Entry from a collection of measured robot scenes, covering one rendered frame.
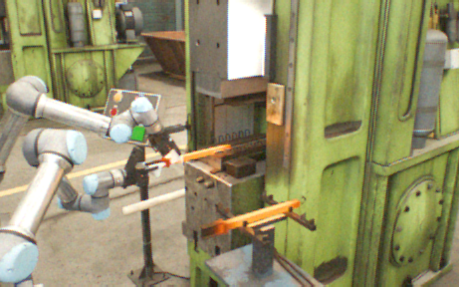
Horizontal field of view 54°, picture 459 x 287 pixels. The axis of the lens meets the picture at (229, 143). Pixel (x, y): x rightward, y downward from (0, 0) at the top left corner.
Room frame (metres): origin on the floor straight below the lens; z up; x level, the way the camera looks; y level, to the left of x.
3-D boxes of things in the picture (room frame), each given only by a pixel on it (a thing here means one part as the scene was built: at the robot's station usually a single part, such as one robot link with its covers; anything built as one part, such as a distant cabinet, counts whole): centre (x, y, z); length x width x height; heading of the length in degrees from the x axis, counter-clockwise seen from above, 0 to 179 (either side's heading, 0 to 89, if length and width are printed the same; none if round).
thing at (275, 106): (1.92, -0.20, 1.27); 0.09 x 0.02 x 0.17; 39
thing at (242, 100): (2.22, -0.11, 1.24); 0.30 x 0.07 x 0.06; 129
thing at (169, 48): (9.21, 0.78, 0.43); 1.89 x 1.20 x 0.85; 41
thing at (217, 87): (2.22, -0.06, 1.32); 0.42 x 0.20 x 0.10; 129
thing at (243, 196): (2.18, -0.10, 0.69); 0.56 x 0.38 x 0.45; 129
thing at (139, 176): (1.81, 0.41, 0.98); 0.12 x 0.08 x 0.09; 129
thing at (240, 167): (1.98, -0.06, 0.95); 0.12 x 0.08 x 0.06; 129
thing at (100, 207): (1.71, 0.55, 0.89); 0.11 x 0.08 x 0.11; 77
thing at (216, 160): (2.22, -0.06, 0.96); 0.42 x 0.20 x 0.09; 129
